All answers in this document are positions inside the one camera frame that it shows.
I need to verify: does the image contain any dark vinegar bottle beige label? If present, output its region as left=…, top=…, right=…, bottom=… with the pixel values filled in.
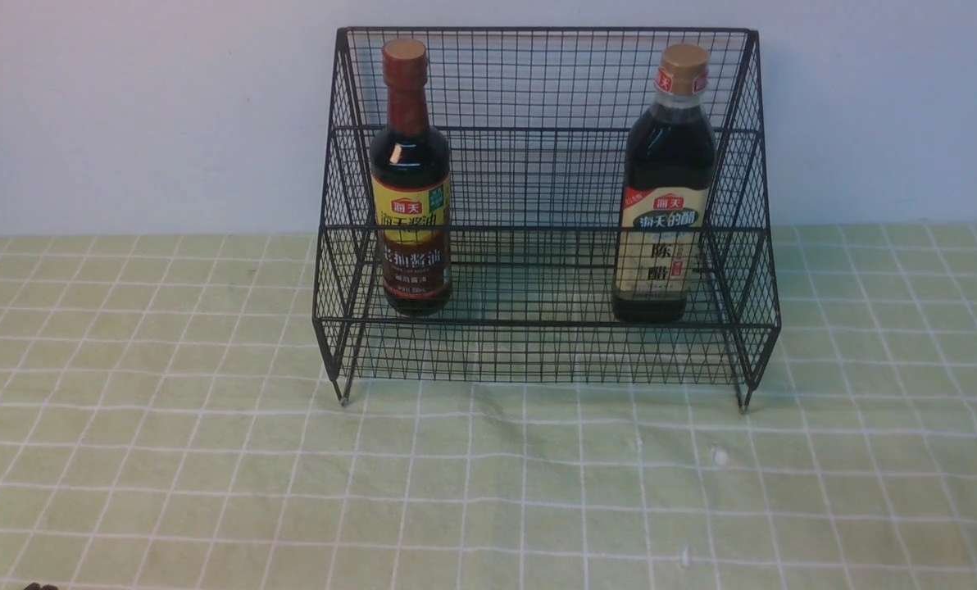
left=611, top=43, right=717, bottom=324

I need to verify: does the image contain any green checkered tablecloth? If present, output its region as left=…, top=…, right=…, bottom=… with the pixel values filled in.
left=0, top=225, right=977, bottom=589

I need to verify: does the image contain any black wire mesh shelf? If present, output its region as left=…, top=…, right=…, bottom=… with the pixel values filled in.
left=312, top=26, right=781, bottom=412

